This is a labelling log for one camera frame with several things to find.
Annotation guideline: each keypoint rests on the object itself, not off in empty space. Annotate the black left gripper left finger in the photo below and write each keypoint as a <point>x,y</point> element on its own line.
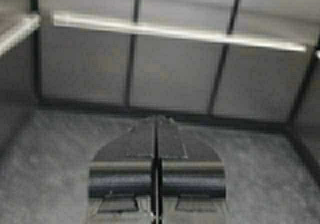
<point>120,178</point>

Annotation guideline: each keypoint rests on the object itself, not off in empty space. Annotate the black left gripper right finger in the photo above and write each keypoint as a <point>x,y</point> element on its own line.
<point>192,183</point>

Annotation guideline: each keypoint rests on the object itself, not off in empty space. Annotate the elevator rear handrail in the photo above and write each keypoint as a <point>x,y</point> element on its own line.
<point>91,22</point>

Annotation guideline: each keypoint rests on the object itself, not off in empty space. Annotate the elevator side handrail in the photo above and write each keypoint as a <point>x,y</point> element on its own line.
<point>15,29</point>

